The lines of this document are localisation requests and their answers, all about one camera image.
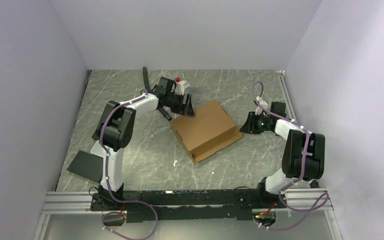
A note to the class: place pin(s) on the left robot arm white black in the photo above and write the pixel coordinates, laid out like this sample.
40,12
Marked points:
115,128

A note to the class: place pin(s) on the brown cardboard box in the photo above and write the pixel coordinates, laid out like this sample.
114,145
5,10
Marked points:
209,131

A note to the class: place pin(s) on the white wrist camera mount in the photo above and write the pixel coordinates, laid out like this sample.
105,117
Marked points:
181,86
261,105

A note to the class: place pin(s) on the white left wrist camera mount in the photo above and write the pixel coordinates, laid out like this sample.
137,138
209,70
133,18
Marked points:
181,86

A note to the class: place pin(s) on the black flat plate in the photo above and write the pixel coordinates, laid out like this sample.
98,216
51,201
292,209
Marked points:
88,166

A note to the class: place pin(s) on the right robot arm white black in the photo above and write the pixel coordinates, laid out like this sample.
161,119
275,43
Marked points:
303,158

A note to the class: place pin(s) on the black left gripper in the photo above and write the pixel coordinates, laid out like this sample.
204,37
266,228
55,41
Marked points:
186,109

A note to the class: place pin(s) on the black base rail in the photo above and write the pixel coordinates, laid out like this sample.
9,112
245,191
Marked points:
240,203

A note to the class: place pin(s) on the black flat rectangular block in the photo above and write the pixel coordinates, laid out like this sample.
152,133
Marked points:
96,134

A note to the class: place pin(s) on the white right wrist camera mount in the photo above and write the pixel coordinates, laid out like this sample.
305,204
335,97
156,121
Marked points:
261,105

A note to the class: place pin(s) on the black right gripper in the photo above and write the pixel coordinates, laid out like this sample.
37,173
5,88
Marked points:
249,126

